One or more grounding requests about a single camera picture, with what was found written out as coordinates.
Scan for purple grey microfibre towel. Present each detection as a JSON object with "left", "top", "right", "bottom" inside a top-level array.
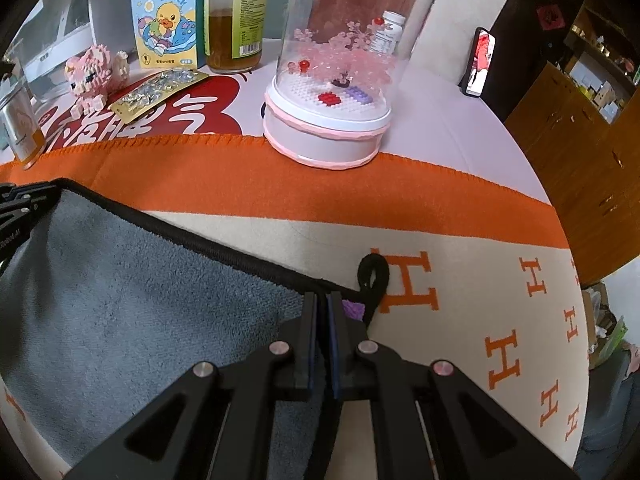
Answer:
[{"left": 0, "top": 178, "right": 392, "bottom": 480}]

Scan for silver orange can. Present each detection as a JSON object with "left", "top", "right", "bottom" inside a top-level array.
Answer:
[{"left": 1, "top": 56, "right": 46, "bottom": 169}]

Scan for pink brick figure toy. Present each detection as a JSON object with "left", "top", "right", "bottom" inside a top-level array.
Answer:
[{"left": 64, "top": 44, "right": 129, "bottom": 119}]

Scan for gold blister pill pack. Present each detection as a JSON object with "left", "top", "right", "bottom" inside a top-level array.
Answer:
[{"left": 108, "top": 67, "right": 209, "bottom": 125}]

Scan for orange white H-pattern blanket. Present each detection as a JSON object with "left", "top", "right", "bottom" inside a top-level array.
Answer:
[{"left": 1, "top": 134, "right": 588, "bottom": 479}]

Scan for white dish rack appliance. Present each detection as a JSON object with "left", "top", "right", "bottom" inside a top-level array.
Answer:
[{"left": 12, "top": 0, "right": 136, "bottom": 102}]

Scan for red white printed mat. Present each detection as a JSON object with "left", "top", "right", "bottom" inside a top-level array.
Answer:
[{"left": 46, "top": 76, "right": 242, "bottom": 152}]

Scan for blue duck carton box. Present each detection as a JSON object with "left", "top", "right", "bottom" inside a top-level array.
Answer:
[{"left": 131, "top": 0, "right": 205, "bottom": 70}]

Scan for amber liquid glass bottle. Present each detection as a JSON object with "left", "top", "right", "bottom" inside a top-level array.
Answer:
[{"left": 204, "top": 0, "right": 267, "bottom": 74}]

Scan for brown wooden cabinet shelves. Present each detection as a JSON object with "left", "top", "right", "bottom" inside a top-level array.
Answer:
[{"left": 506, "top": 3, "right": 639, "bottom": 285}]

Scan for smartphone standing upright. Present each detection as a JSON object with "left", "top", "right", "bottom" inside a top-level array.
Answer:
[{"left": 459, "top": 27, "right": 497, "bottom": 98}]

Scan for pink glass dome ornament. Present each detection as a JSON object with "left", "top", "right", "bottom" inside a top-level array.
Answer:
[{"left": 262, "top": 0, "right": 435, "bottom": 170}]

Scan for small white pill bottle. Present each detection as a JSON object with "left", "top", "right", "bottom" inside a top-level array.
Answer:
[{"left": 369, "top": 10, "right": 406, "bottom": 55}]

